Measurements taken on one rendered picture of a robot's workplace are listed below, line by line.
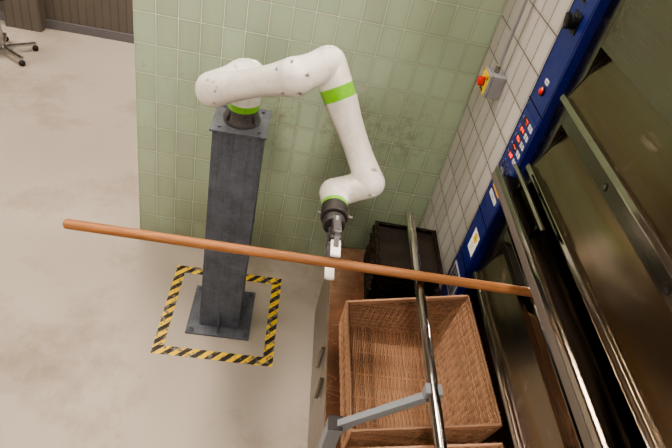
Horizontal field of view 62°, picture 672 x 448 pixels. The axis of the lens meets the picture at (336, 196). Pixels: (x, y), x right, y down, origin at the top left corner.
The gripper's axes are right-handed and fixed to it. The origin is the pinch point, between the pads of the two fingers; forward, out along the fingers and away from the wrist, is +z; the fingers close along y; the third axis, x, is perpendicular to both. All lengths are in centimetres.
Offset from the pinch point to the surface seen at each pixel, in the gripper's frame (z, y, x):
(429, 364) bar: 31.2, 1.5, -27.8
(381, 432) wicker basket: 28, 44, -25
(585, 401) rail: 55, -26, -51
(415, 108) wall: -122, 7, -40
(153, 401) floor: -16, 119, 60
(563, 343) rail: 40, -25, -51
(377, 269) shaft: 1.3, -1.3, -13.9
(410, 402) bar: 39.3, 7.9, -23.6
